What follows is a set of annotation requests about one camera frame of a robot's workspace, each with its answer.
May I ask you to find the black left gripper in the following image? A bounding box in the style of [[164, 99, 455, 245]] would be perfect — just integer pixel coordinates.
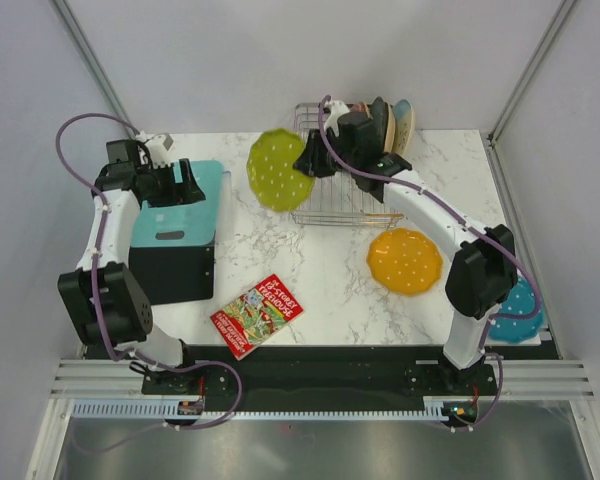
[[140, 160, 205, 209]]

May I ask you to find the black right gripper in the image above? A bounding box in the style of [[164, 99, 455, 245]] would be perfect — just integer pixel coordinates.
[[291, 128, 357, 180]]

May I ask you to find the green polka dot plate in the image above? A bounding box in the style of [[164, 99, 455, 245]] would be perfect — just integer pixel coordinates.
[[246, 128, 315, 212]]

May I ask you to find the wire dish rack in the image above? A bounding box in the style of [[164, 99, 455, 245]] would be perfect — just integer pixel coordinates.
[[287, 102, 409, 227]]

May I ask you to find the pink polka dot plate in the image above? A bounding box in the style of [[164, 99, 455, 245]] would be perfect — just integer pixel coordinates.
[[350, 102, 371, 117]]

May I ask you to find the orange polka dot plate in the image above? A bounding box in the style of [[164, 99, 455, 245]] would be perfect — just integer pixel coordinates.
[[366, 228, 443, 296]]

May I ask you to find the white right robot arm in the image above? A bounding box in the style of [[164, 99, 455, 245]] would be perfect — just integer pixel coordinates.
[[294, 111, 519, 394]]

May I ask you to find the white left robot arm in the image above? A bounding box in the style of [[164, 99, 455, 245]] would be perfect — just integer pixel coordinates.
[[57, 134, 205, 393]]

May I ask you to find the teal cutting board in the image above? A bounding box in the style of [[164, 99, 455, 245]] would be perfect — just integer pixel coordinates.
[[131, 160, 226, 248]]

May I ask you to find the dark teal plate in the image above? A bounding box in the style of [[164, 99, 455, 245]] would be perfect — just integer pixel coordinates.
[[369, 96, 393, 153]]

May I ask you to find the black mat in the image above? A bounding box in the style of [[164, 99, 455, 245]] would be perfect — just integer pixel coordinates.
[[129, 245, 215, 306]]

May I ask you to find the cream and blue plate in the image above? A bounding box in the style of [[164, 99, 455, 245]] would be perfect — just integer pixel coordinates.
[[392, 99, 415, 158]]

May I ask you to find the red children's book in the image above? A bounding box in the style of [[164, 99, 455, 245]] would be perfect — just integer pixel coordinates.
[[210, 274, 304, 361]]

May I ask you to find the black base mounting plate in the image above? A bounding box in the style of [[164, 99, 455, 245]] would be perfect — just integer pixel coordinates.
[[142, 346, 497, 411]]

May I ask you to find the blue polka dot plate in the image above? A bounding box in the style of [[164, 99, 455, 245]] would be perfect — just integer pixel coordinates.
[[488, 276, 545, 344]]

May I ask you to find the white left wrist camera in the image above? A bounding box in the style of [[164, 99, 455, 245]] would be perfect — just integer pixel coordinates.
[[137, 131, 173, 168]]

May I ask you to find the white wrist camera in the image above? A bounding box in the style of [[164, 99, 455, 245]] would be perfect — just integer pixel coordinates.
[[324, 100, 350, 137], [137, 131, 173, 168]]

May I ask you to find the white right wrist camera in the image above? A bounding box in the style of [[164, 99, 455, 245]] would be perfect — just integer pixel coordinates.
[[324, 100, 350, 137]]

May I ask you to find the white slotted cable duct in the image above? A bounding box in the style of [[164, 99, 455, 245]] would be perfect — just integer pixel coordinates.
[[71, 399, 449, 422]]

